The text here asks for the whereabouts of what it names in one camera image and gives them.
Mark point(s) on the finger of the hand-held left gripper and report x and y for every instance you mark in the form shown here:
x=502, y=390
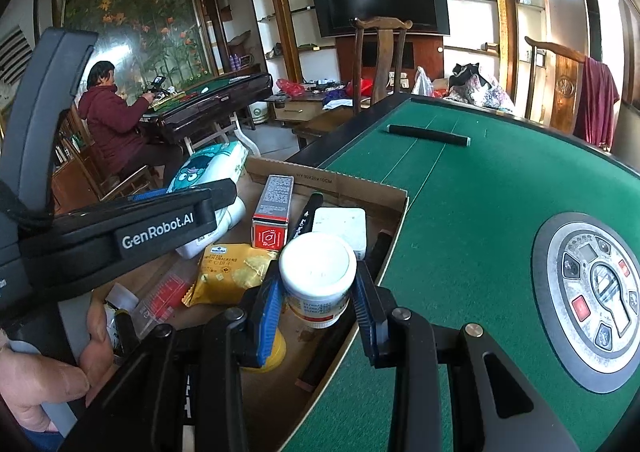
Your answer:
x=220, y=194

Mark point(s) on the carved wooden armchair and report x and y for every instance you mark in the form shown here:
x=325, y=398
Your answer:
x=567, y=87

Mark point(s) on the low wooden coffee table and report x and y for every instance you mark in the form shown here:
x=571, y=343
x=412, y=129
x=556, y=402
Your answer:
x=300, y=109

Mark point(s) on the yellow lid jar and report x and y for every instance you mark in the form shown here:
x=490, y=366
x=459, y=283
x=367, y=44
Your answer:
x=277, y=354

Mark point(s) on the red cloth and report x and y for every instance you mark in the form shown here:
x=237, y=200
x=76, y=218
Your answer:
x=359, y=88

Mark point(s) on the white plastic bottle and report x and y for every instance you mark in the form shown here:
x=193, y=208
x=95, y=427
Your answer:
x=230, y=217

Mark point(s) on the wooden bookshelf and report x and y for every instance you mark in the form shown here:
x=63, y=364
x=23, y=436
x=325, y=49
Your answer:
x=70, y=157

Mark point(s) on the wooden slatted chair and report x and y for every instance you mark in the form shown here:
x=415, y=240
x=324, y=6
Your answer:
x=135, y=182

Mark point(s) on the teal white tissue pack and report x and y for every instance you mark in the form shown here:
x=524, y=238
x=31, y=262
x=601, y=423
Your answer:
x=210, y=167

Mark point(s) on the floral wall painting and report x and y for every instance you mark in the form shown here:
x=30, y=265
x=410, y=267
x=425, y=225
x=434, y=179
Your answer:
x=140, y=7

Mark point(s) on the clear packet red contents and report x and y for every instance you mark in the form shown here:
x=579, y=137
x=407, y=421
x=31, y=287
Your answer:
x=165, y=294

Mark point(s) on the white standing air conditioner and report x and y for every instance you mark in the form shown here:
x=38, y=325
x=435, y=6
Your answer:
x=605, y=17

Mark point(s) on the grey red carton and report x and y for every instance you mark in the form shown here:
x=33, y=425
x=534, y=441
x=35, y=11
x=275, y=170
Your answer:
x=272, y=202

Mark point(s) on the maroon garment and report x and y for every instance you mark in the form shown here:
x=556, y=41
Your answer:
x=597, y=102

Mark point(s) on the person's left hand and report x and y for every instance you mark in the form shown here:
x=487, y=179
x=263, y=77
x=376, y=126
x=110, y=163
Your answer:
x=30, y=382

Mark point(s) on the white plastic bag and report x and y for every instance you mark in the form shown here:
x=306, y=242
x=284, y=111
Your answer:
x=422, y=82

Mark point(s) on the round table control panel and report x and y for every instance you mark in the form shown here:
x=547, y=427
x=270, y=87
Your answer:
x=590, y=282

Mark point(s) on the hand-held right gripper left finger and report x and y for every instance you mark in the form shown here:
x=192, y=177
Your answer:
x=267, y=317

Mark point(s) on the black white packet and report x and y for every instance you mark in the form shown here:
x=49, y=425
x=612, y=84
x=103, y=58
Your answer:
x=120, y=302

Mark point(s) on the black bag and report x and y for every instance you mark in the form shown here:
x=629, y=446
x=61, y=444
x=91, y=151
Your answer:
x=462, y=74

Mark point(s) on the white rectangular box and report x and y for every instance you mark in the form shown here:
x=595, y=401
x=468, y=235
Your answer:
x=340, y=227

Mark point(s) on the white wall shelving unit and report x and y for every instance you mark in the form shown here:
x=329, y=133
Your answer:
x=470, y=12

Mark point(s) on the brown cardboard box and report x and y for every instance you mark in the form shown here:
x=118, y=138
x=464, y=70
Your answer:
x=270, y=407

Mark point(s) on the tall-back wooden chair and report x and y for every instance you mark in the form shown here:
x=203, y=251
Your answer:
x=382, y=62

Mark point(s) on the black bar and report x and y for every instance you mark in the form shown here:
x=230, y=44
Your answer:
x=427, y=135

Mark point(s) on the white round bucket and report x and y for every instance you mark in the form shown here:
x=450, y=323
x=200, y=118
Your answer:
x=259, y=113

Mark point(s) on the black tube white script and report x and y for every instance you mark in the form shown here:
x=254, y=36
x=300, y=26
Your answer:
x=312, y=212

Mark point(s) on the floral cloth pile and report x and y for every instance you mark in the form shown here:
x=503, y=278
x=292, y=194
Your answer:
x=485, y=94

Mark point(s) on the red plastic bag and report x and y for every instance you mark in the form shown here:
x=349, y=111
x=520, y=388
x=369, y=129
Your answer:
x=290, y=87

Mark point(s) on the folding mahjong table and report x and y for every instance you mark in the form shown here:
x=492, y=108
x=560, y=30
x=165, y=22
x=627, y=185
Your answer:
x=220, y=92

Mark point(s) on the yellow cracker packet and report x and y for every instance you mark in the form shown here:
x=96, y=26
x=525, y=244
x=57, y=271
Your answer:
x=225, y=277

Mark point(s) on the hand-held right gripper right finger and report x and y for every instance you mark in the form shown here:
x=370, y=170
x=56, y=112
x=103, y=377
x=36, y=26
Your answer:
x=367, y=314

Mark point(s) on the white jar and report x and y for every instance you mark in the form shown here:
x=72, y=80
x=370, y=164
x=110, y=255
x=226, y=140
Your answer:
x=317, y=272

